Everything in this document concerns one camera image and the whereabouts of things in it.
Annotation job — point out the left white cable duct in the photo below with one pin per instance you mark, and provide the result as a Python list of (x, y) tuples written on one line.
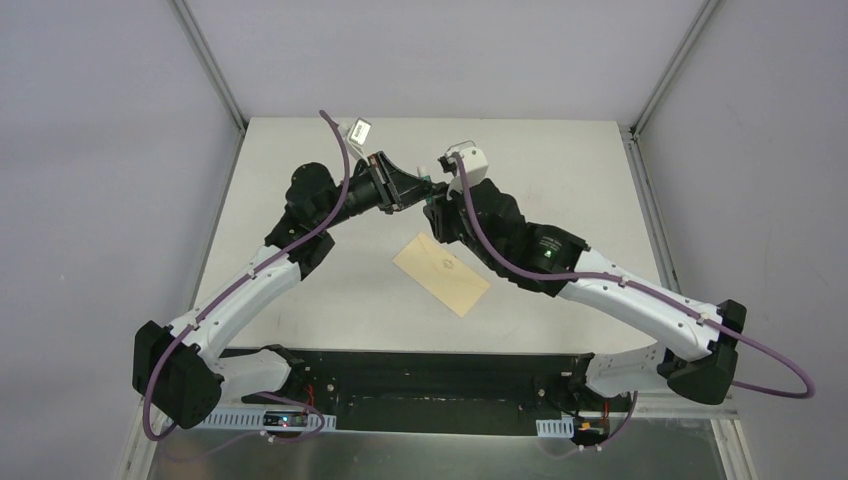
[(276, 419)]

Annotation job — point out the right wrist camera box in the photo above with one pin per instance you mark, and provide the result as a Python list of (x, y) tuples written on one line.
[(468, 165)]

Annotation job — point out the green white glue stick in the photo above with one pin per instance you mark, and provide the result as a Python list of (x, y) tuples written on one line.
[(424, 175)]

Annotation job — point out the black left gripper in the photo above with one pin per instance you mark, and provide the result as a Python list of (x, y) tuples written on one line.
[(382, 183)]

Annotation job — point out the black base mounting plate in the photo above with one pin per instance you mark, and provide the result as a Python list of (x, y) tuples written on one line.
[(443, 393)]

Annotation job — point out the white cable duct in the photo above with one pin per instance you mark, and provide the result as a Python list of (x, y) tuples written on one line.
[(276, 419), (562, 427)]

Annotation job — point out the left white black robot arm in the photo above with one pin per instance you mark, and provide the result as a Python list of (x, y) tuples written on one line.
[(180, 368)]

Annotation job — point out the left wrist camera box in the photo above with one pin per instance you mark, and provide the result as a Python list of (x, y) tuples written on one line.
[(356, 137)]

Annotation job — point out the cream paper envelope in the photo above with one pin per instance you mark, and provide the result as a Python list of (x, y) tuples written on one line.
[(442, 274)]

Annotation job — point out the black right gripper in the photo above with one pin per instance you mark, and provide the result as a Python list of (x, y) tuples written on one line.
[(438, 211)]

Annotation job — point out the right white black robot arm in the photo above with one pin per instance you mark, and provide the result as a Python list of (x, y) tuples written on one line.
[(687, 356)]

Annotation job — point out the right white cable duct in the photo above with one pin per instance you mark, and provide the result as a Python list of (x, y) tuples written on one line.
[(562, 427)]

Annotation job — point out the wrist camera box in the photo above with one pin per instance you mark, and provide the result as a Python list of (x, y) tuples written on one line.
[(468, 165), (356, 137)]

